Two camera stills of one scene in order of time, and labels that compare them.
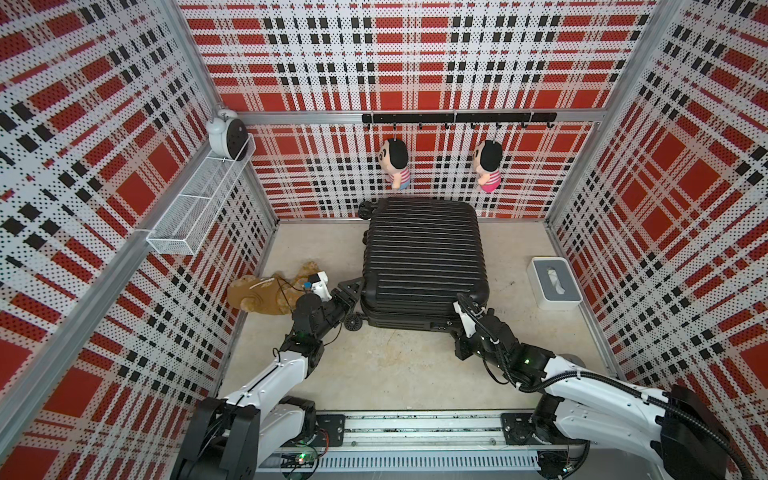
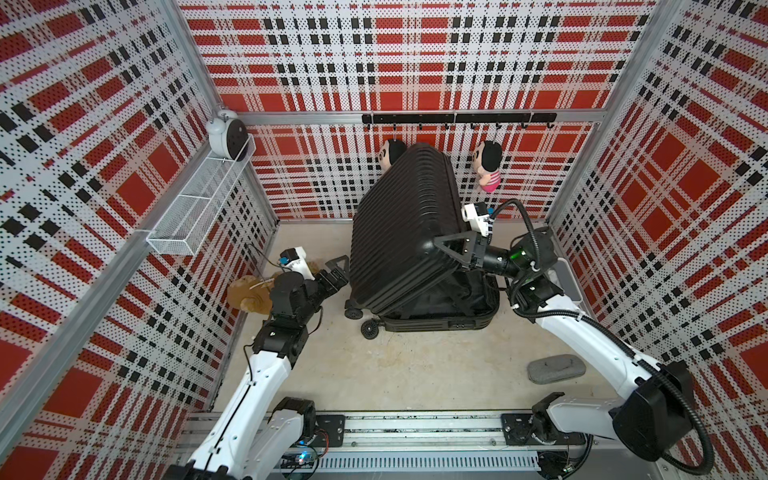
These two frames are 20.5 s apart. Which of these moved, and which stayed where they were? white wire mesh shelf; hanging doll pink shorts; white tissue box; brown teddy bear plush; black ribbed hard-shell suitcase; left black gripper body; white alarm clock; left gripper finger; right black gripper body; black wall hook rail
Moved: black ribbed hard-shell suitcase; left gripper finger; left black gripper body; right black gripper body
Stayed: white tissue box; black wall hook rail; hanging doll pink shorts; brown teddy bear plush; white alarm clock; white wire mesh shelf
